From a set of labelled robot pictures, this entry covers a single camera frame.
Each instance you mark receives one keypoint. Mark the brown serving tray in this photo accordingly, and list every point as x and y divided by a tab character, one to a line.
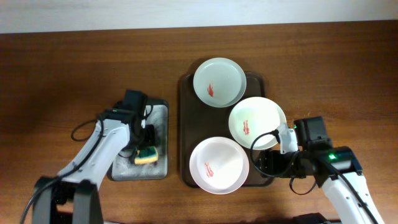
198	121

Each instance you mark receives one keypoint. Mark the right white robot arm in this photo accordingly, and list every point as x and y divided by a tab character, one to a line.
306	150

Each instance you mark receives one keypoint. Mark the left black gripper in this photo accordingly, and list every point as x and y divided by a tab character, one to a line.
150	137

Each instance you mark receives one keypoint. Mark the pink white plate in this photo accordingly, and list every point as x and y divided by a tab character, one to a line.
219	165

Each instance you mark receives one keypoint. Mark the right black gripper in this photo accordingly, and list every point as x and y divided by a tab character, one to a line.
264	163

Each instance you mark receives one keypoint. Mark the black soapy water tray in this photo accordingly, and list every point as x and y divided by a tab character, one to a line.
124	168

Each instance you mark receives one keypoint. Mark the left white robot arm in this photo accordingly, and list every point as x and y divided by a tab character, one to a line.
72	195

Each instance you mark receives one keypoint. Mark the cream white plate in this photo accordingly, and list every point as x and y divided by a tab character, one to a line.
252	117

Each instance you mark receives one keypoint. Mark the green yellow sponge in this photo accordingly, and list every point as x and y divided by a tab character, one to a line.
146	156

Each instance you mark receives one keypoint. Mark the pale green plate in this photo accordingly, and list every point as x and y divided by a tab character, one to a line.
219	82

